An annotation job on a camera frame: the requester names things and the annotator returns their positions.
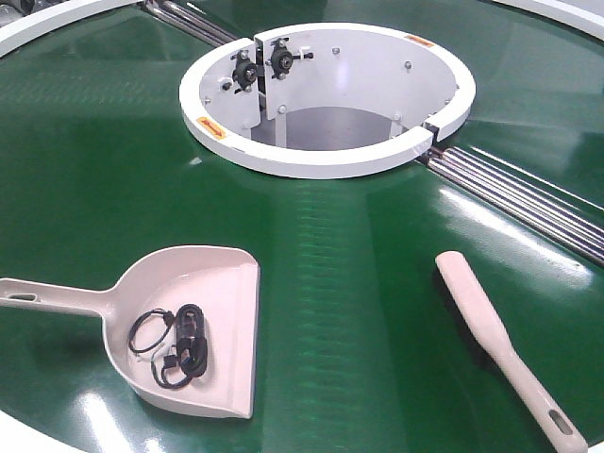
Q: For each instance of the pink plastic dustpan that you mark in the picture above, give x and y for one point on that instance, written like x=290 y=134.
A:
x=179 y=326

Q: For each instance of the beige hand brush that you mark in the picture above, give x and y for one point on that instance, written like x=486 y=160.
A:
x=489 y=331

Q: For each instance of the green conveyor belt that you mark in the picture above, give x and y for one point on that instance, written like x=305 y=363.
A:
x=358 y=348

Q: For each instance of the front orange arrow sticker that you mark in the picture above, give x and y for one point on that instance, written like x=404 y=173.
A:
x=214 y=129

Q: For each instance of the orange arrow sticker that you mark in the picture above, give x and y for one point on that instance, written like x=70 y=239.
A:
x=214 y=129
x=420 y=40

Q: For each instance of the left black bearing block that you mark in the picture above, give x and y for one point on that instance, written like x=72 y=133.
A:
x=245 y=73

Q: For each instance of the black bearing block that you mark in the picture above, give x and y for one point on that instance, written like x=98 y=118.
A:
x=245 y=73
x=282 y=59

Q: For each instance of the right black bearing block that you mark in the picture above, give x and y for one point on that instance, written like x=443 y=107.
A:
x=282 y=59

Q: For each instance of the rear orange arrow sticker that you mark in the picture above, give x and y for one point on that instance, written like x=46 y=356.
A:
x=420 y=40

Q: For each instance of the rear steel roller strip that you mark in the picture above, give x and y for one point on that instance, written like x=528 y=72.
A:
x=188 y=21

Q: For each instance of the steel roller strip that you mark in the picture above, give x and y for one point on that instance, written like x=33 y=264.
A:
x=535 y=207
x=188 y=21

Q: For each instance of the right steel roller strip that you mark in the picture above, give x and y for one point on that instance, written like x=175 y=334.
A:
x=535 y=207

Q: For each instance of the white outer rim left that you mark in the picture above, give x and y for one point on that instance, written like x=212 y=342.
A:
x=37 y=24

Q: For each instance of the white rim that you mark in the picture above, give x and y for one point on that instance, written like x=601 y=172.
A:
x=37 y=24
x=19 y=437
x=584 y=16

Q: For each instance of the white outer rim right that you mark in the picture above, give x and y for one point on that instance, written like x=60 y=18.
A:
x=584 y=16

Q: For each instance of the white outer rim front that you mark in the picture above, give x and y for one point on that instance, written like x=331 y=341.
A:
x=19 y=437

